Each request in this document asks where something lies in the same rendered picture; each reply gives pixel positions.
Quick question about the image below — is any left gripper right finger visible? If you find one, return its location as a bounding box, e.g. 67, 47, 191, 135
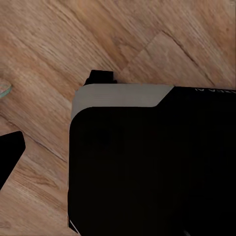
221, 131, 236, 169

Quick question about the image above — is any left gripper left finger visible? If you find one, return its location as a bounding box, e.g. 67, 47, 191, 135
0, 131, 26, 190

